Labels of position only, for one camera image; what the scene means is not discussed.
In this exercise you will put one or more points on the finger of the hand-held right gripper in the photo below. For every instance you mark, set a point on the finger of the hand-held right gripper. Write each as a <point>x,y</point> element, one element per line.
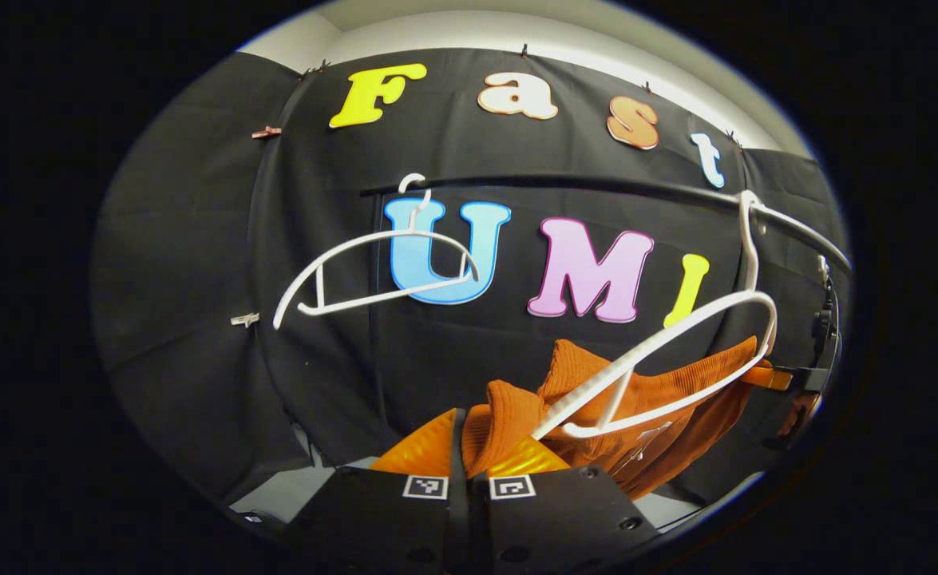
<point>772,377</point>

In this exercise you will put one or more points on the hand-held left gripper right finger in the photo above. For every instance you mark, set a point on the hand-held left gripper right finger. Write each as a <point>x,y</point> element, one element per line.
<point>564,519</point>

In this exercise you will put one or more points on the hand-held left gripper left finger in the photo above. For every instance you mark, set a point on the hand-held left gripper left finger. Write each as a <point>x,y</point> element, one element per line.
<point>373,519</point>

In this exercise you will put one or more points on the white plastic hanger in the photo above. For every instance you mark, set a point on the white plastic hanger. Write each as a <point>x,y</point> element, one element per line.
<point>750,255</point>
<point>389,235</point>

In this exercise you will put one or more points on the black clothes rack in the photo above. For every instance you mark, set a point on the black clothes rack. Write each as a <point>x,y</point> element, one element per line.
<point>596,182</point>

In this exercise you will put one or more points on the white clip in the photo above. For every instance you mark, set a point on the white clip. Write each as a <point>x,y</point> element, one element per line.
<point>245,319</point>

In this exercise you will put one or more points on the copper clip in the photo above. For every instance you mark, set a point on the copper clip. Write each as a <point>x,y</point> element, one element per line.
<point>265,132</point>

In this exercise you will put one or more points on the row of small black clips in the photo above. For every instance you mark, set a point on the row of small black clips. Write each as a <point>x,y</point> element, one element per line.
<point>524,50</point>

